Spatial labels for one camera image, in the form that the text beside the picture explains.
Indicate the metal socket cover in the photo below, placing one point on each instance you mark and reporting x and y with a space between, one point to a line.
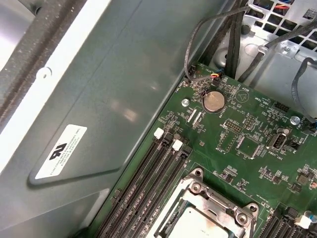
218 209

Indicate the silver green CPU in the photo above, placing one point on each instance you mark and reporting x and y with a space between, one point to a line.
195 226

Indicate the metal locking lever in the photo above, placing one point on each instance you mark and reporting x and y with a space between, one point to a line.
251 228

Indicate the white clip RAM slot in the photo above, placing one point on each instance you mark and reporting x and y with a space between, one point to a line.
304 221
132 186
156 186

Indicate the CPU socket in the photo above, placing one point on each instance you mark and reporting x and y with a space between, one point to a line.
190 178

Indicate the silver motherboard screw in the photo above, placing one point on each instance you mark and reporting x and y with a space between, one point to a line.
185 102
295 120

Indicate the open PC case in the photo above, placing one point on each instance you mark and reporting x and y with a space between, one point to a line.
111 86

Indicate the silver coin battery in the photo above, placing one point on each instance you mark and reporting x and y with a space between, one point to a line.
214 101

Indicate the white certification sticker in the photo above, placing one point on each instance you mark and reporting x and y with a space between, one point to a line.
60 152

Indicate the green motherboard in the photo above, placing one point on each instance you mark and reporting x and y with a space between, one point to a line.
260 173

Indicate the silver metal drive cage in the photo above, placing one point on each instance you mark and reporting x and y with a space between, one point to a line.
272 54

